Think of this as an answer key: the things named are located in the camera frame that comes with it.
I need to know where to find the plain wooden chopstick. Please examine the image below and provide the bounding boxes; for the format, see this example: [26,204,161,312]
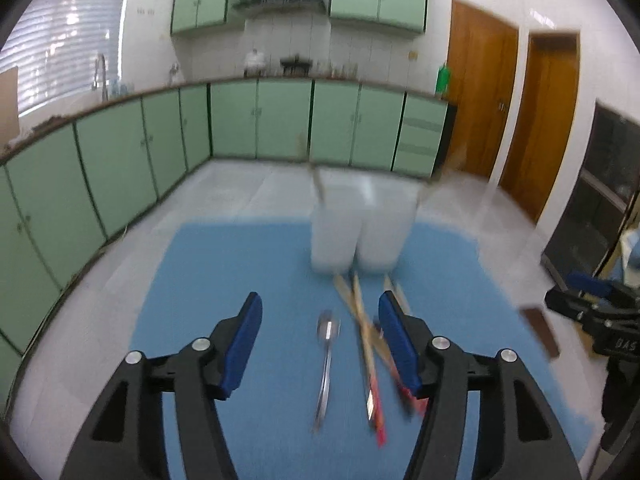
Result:
[296,133,326,205]

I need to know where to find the silver metal spoon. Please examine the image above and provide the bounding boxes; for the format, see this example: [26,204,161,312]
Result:
[312,310,340,434]

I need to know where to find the red-tipped wooden chopstick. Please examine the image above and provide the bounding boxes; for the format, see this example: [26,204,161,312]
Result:
[416,144,468,206]
[352,271,386,448]

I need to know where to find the cardboard box with printing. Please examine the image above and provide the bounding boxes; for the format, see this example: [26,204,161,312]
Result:
[0,67,20,150]

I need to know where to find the green bottle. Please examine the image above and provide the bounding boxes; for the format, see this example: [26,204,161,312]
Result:
[435,64,451,99]

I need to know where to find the black glass cabinet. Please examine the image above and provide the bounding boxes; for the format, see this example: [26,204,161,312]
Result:
[540,103,639,287]

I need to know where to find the black wok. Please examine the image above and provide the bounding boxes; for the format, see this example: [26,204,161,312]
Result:
[280,54,314,77]

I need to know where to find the black range hood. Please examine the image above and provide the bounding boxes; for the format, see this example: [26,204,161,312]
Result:
[232,0,328,18]

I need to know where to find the white window blinds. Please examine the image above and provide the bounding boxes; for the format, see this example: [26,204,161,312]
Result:
[1,0,125,114]

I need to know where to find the white cooking pot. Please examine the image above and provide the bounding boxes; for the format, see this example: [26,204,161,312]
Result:
[243,49,267,77]

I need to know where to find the chrome sink faucet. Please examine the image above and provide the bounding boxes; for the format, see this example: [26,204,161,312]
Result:
[91,53,108,103]

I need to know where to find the wooden chopstick bundle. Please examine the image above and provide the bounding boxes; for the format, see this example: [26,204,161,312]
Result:
[383,274,411,315]
[333,274,428,417]

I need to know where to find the white double utensil holder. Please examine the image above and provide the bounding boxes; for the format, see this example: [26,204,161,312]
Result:
[310,168,420,274]

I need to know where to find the brown wooden door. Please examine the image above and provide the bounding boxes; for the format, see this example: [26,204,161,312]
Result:
[446,0,518,179]
[499,32,580,222]

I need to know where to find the blue table mat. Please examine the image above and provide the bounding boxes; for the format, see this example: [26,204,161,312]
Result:
[130,222,594,479]

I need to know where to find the green lower kitchen cabinets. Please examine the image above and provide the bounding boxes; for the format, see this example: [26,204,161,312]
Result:
[1,78,457,398]

